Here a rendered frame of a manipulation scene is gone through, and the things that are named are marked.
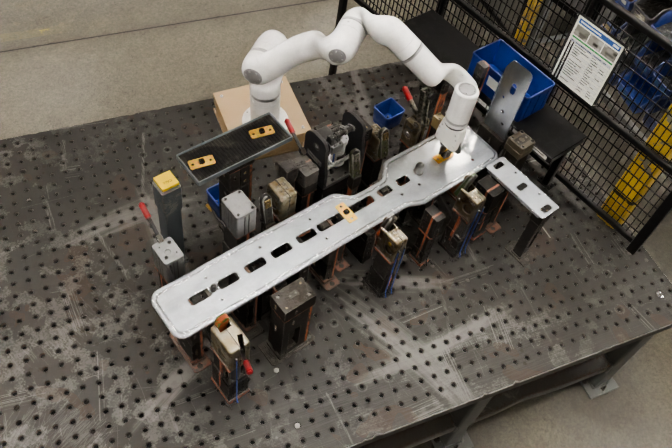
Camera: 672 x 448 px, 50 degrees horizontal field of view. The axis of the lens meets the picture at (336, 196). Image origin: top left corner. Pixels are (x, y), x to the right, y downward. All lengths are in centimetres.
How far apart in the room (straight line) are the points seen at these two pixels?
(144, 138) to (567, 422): 220
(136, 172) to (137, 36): 179
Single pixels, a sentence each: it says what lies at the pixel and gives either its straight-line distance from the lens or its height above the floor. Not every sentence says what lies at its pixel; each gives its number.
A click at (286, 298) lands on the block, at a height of 103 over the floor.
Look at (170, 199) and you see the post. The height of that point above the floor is 110.
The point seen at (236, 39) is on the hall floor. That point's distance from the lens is 457.
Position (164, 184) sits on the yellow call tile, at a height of 116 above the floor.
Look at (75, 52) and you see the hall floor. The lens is 454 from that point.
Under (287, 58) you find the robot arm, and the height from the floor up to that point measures 126.
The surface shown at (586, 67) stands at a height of 128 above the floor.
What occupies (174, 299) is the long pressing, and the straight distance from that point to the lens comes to 225.
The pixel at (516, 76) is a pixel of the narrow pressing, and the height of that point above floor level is 129.
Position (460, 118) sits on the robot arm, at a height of 125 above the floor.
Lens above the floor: 295
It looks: 52 degrees down
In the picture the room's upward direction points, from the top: 11 degrees clockwise
